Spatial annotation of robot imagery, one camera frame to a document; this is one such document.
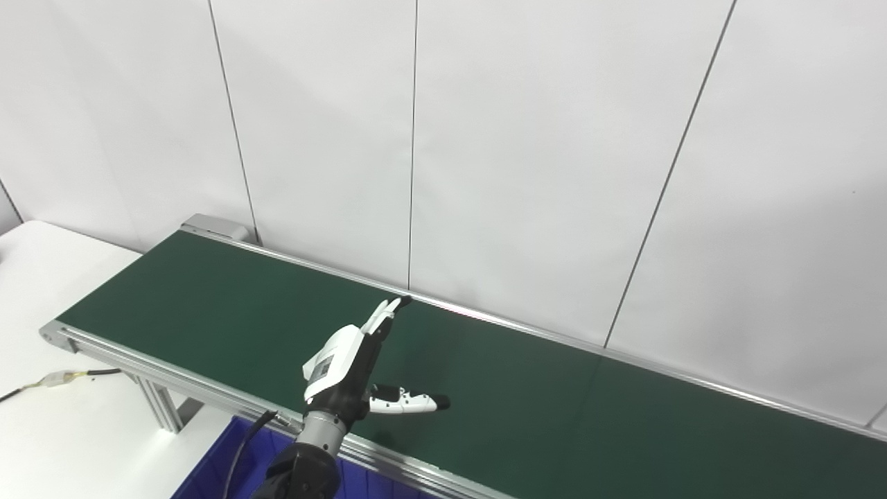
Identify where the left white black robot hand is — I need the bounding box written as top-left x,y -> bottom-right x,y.
301,295 -> 451,426

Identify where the green conveyor belt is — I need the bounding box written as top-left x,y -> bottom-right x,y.
57,231 -> 887,499
38,213 -> 887,499

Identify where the blue bin with white parts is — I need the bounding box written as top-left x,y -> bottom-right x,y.
170,414 -> 444,499

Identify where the aluminium conveyor leg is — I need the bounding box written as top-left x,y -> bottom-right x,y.
135,374 -> 203,435

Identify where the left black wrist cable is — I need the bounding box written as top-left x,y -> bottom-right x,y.
222,409 -> 292,499

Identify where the cable with white connector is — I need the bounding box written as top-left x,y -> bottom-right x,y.
0,367 -> 123,404

